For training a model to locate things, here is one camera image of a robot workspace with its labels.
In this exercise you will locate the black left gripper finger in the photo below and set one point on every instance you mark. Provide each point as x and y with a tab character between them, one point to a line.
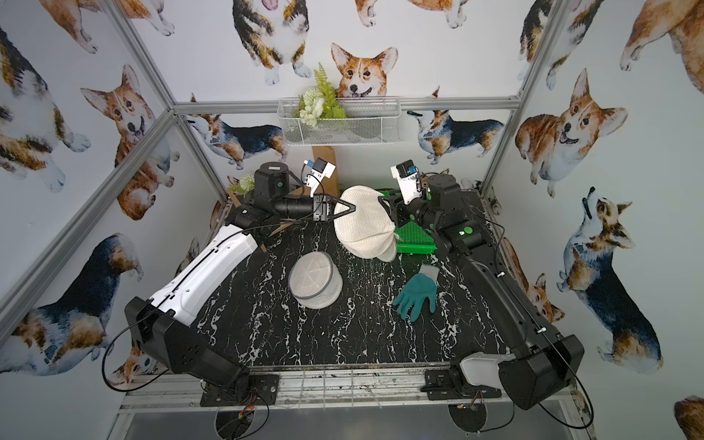
339	205
333	217

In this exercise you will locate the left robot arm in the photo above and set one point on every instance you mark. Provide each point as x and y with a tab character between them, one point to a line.
161	326

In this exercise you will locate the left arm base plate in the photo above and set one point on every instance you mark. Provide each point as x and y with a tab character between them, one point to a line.
257	389

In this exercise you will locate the teal rubber glove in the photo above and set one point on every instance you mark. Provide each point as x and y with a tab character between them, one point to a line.
420	289

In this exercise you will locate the white wire wall basket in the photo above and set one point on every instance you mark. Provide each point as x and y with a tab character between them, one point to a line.
360	122

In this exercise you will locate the artificial flower plant in pot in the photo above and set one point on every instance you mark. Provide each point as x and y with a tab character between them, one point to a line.
241	185

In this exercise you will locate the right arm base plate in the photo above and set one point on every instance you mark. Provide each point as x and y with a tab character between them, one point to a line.
449	384

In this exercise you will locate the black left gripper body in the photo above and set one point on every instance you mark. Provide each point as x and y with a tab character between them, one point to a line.
321	206

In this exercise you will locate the green plastic basket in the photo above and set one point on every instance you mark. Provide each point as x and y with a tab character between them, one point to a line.
411	239

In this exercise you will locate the artificial fern and white flowers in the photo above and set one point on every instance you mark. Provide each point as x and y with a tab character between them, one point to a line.
319	103

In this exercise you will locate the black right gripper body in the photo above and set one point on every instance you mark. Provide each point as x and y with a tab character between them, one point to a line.
407	210

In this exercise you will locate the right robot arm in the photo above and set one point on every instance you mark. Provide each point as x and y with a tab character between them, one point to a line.
541	360

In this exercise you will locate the wooden shelf stand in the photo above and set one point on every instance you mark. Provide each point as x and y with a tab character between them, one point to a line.
279	197

